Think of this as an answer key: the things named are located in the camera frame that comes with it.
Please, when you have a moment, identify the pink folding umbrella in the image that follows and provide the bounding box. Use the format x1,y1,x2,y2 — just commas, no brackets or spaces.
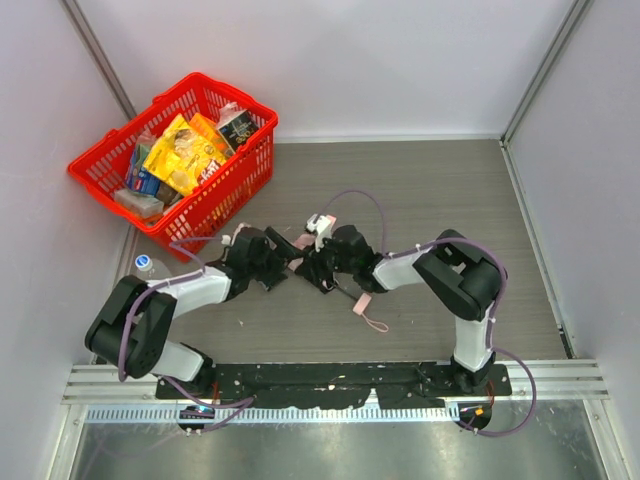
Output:
288,214,389,333

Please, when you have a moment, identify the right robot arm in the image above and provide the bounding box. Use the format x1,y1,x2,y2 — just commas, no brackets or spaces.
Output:
295,225,507,393

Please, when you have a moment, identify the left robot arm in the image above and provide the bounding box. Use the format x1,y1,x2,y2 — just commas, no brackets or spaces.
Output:
84,224,303,393

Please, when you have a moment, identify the red and white snack packet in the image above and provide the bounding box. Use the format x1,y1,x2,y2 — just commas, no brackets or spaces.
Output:
197,158,222,185

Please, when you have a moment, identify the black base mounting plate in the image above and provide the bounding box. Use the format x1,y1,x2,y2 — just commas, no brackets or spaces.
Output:
156,362,512,410

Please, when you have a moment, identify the plastic bottle with blue cap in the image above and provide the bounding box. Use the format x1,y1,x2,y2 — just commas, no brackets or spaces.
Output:
134,254,172,281

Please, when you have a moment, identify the black box with gold print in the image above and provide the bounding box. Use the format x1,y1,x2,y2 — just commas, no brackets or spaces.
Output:
217,110,259,152

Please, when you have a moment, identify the red plastic shopping basket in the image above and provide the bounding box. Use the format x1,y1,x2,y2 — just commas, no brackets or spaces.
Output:
68,72,278,261

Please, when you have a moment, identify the clear plastic container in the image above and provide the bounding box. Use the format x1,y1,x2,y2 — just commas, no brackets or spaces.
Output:
114,188,164,219

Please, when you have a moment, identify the yellow snack bag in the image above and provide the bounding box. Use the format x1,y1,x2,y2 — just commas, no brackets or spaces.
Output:
144,114,227,196

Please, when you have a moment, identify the orange snack box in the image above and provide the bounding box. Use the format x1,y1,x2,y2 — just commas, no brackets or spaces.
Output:
189,112,234,159

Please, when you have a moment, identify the blue snack packet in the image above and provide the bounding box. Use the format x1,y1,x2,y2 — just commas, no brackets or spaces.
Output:
125,144,160,196

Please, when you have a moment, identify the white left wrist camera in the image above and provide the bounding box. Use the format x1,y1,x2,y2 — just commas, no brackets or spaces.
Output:
221,222,252,247

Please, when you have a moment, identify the white slotted cable duct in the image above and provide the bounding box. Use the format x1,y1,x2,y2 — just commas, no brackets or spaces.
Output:
85,403,459,425

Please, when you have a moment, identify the aluminium frame rail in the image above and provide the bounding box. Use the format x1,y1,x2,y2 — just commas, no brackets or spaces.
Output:
61,359,610,405

